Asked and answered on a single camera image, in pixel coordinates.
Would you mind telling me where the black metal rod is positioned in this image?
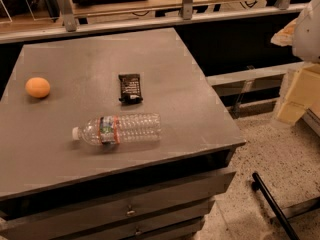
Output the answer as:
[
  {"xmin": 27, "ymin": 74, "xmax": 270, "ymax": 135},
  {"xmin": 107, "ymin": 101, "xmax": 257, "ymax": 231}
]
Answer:
[{"xmin": 251, "ymin": 172, "xmax": 300, "ymax": 240}]

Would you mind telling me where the metal and glass railing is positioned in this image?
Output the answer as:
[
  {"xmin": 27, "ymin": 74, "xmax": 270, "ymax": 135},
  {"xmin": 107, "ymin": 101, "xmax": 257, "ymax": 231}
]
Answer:
[{"xmin": 0, "ymin": 0, "xmax": 320, "ymax": 45}]

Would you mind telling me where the clear acrylic stand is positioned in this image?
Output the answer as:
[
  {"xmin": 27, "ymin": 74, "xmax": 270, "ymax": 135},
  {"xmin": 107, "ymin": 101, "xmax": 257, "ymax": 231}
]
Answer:
[{"xmin": 0, "ymin": 0, "xmax": 60, "ymax": 22}]

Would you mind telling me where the grey drawer cabinet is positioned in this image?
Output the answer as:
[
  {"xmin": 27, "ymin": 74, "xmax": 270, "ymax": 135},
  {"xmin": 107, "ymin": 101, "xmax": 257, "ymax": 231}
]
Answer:
[{"xmin": 0, "ymin": 29, "xmax": 244, "ymax": 240}]

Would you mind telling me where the clear plastic water bottle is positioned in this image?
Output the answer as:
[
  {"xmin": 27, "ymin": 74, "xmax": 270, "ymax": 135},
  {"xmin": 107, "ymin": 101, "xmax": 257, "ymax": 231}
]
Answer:
[{"xmin": 72, "ymin": 113, "xmax": 161, "ymax": 146}]

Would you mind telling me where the black snack bar wrapper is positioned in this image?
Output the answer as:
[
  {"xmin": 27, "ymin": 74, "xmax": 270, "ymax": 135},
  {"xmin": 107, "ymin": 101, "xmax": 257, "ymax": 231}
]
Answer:
[{"xmin": 118, "ymin": 74, "xmax": 143, "ymax": 104}]

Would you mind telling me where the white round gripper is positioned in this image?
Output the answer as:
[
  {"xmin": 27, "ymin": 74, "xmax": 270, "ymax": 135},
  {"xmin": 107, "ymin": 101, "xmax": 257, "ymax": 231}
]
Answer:
[{"xmin": 271, "ymin": 0, "xmax": 320, "ymax": 125}]

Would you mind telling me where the orange fruit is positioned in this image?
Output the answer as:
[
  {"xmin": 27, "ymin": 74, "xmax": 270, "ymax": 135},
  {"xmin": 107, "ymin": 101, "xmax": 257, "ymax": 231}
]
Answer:
[{"xmin": 25, "ymin": 77, "xmax": 50, "ymax": 98}]

